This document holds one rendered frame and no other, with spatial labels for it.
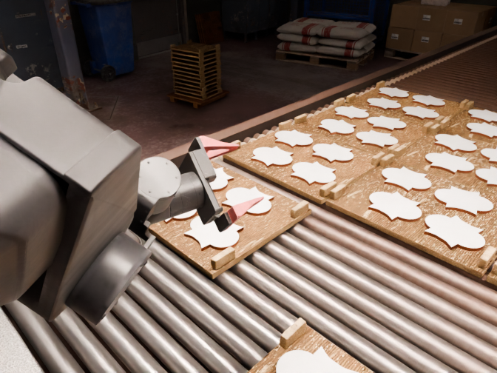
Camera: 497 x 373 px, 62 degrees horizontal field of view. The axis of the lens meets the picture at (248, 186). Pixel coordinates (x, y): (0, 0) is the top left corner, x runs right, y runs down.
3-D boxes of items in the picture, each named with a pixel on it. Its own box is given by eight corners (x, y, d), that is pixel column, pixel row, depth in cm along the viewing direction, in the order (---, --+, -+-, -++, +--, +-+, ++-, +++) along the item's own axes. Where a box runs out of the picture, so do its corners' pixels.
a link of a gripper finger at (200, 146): (239, 125, 67) (186, 138, 62) (258, 163, 65) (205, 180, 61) (225, 144, 73) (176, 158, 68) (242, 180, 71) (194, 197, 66)
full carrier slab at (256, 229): (212, 280, 89) (211, 264, 87) (113, 206, 114) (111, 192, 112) (311, 213, 111) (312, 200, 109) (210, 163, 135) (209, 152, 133)
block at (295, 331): (285, 351, 72) (286, 340, 71) (277, 344, 73) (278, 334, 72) (307, 331, 76) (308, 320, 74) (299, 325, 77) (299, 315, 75)
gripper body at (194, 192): (199, 148, 63) (153, 160, 59) (227, 208, 60) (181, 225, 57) (188, 166, 68) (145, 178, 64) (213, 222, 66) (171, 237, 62)
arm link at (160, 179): (74, 239, 56) (127, 276, 56) (75, 209, 46) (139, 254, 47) (129, 177, 62) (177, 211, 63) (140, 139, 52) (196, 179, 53)
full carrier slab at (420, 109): (435, 131, 158) (438, 121, 156) (342, 106, 182) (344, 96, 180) (468, 108, 180) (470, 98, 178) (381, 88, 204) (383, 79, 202)
